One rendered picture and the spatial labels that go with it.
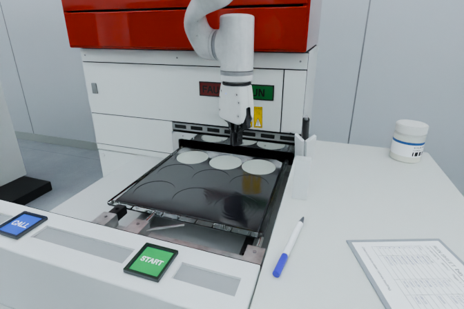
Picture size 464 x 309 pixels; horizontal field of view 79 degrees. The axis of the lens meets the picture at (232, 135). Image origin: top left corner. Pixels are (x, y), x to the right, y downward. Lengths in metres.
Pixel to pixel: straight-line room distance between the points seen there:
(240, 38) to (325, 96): 1.75
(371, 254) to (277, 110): 0.52
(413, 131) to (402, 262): 0.39
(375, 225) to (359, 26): 1.91
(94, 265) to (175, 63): 0.67
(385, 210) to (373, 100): 1.84
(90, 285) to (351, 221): 0.42
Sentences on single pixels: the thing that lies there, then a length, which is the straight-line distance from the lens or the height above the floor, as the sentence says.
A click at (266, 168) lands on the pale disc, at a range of 0.83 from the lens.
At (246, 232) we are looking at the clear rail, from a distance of 0.59.
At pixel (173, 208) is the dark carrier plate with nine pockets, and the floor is 0.90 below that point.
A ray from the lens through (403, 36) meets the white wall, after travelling 2.38.
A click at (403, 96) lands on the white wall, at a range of 2.43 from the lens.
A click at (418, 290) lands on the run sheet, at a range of 0.46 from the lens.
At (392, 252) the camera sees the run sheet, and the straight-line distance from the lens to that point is 0.51.
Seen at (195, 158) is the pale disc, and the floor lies 0.90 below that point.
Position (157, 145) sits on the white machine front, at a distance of 1.10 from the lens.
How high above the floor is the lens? 1.27
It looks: 20 degrees down
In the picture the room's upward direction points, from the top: straight up
